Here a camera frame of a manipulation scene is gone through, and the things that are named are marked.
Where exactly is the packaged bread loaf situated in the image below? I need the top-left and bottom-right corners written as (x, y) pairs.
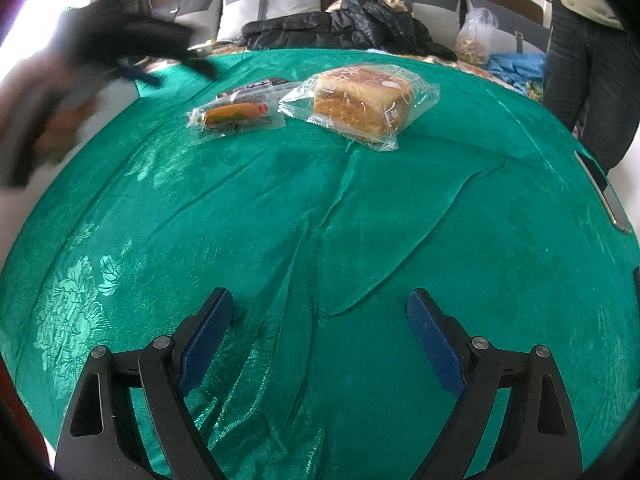
top-left (278, 63), bottom-right (440, 152)

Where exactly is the black jacket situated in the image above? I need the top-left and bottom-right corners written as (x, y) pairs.
top-left (238, 0), bottom-right (457, 62)

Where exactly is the small dark chocolate packet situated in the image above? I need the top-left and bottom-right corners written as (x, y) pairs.
top-left (216, 77), bottom-right (288, 99)

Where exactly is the green patterned tablecloth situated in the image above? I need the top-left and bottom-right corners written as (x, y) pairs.
top-left (1, 50), bottom-right (639, 479)

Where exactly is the person left hand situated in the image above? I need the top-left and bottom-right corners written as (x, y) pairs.
top-left (1, 51), bottom-right (98, 188)

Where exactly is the blue clothes pile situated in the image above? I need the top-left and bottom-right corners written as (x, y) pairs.
top-left (484, 53), bottom-right (547, 102)

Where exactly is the clear plastic bag of snacks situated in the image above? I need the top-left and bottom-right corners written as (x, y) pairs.
top-left (454, 8), bottom-right (499, 66)

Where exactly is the burger gummy packet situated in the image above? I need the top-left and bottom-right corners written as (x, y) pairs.
top-left (188, 91), bottom-right (285, 144)

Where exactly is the standing person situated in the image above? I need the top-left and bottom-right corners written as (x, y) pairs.
top-left (542, 0), bottom-right (639, 172)

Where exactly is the grey white sofa cushion right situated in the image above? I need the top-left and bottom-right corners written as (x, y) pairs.
top-left (401, 0), bottom-right (550, 55)

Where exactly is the white cardboard box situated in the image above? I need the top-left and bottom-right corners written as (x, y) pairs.
top-left (1, 80), bottom-right (140, 264)

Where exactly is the grey white sofa cushion left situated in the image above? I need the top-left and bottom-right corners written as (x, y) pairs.
top-left (152, 0), bottom-right (222, 44)

